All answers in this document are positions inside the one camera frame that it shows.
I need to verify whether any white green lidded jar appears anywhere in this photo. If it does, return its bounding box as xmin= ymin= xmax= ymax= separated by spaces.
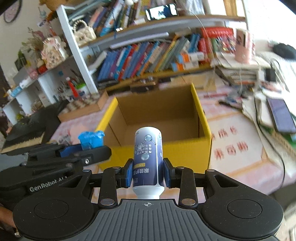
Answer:
xmin=76 ymin=83 xmax=90 ymax=95

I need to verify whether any white quilted handbag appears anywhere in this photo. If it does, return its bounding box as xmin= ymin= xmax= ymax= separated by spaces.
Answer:
xmin=73 ymin=20 xmax=96 ymax=47

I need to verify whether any phone on shelf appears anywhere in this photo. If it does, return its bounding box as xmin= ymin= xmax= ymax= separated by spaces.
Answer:
xmin=145 ymin=4 xmax=178 ymax=21

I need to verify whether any orange white medicine box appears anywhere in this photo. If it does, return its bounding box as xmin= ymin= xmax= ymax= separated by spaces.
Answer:
xmin=179 ymin=52 xmax=205 ymax=63

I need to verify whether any blue wrapper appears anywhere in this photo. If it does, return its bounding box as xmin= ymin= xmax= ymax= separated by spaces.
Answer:
xmin=78 ymin=131 xmax=105 ymax=150

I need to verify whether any smartphone on books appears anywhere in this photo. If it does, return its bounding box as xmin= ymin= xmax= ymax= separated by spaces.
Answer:
xmin=266 ymin=97 xmax=296 ymax=134

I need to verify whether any wooden chess board box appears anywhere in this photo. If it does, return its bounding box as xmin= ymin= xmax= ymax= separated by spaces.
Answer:
xmin=58 ymin=91 xmax=109 ymax=122

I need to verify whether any red tassel ornament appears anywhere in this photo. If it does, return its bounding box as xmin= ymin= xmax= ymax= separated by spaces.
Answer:
xmin=66 ymin=77 xmax=79 ymax=98

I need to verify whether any black brown device case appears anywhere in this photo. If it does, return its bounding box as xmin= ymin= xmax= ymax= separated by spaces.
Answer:
xmin=130 ymin=79 xmax=159 ymax=93

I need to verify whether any yellow cardboard box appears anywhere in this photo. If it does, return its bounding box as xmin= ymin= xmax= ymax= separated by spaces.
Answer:
xmin=97 ymin=84 xmax=212 ymax=173

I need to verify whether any white bookshelf unit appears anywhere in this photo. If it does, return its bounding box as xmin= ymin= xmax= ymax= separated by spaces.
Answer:
xmin=2 ymin=0 xmax=248 ymax=126

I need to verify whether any white blue spray bottle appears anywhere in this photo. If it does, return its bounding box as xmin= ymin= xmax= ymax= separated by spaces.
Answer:
xmin=132 ymin=126 xmax=165 ymax=199

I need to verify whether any black Yamaha keyboard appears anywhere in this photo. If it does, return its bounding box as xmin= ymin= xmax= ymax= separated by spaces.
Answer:
xmin=1 ymin=100 xmax=69 ymax=154

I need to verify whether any pink checkered tablecloth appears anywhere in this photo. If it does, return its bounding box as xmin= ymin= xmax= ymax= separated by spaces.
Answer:
xmin=52 ymin=86 xmax=295 ymax=194

